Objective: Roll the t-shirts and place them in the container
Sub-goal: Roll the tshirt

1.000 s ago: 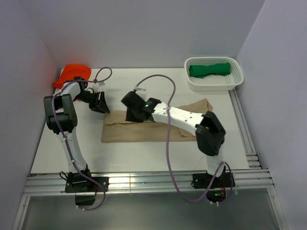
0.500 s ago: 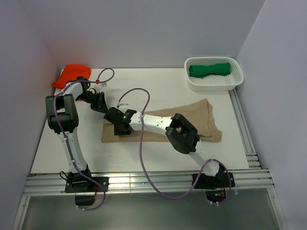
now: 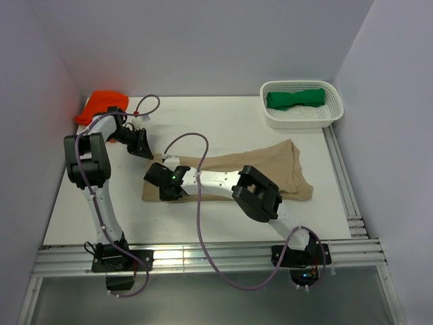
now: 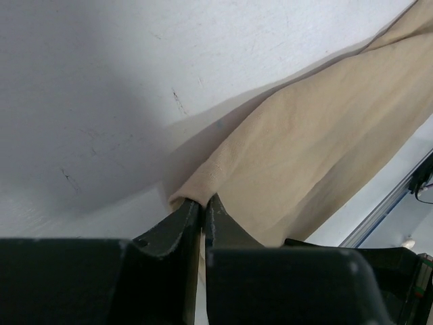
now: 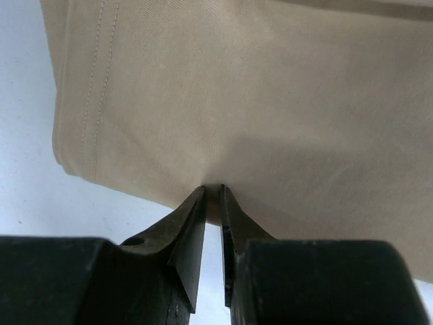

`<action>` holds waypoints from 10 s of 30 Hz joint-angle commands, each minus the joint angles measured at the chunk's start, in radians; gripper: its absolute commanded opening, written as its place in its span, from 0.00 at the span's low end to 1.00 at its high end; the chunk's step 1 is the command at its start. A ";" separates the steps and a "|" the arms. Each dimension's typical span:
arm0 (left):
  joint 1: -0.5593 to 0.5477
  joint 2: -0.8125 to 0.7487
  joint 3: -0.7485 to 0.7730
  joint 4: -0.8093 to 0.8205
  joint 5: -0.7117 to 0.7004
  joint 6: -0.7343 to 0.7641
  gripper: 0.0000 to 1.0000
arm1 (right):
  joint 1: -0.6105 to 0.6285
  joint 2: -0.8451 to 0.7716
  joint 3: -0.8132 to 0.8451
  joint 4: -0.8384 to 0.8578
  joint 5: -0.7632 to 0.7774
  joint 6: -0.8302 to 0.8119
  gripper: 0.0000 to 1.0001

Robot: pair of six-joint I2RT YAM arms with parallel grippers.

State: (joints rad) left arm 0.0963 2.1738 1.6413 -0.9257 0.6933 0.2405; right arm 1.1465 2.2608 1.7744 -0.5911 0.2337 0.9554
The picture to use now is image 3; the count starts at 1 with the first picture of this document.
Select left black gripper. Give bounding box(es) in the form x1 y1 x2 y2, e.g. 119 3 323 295
109 127 154 160

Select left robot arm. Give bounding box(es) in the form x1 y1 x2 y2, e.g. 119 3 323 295
64 106 154 271

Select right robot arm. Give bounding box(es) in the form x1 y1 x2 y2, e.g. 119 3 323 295
144 162 317 264

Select orange t-shirt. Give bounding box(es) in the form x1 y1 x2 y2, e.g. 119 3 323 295
74 90 129 134

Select rolled green t-shirt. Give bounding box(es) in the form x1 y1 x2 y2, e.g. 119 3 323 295
266 88 325 110

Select white plastic basket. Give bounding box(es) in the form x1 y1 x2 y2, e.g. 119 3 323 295
259 80 344 129

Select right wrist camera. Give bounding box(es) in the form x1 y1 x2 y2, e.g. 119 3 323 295
162 154 181 171

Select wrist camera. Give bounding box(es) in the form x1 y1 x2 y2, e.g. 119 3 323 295
162 154 181 171
131 115 150 130

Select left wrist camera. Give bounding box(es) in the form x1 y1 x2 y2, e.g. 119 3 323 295
131 115 150 130

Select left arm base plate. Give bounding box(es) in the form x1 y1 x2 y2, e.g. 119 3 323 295
91 247 154 273

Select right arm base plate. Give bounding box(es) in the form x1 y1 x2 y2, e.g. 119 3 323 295
280 242 332 268

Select aluminium rail frame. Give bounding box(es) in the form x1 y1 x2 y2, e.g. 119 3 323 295
18 127 407 324

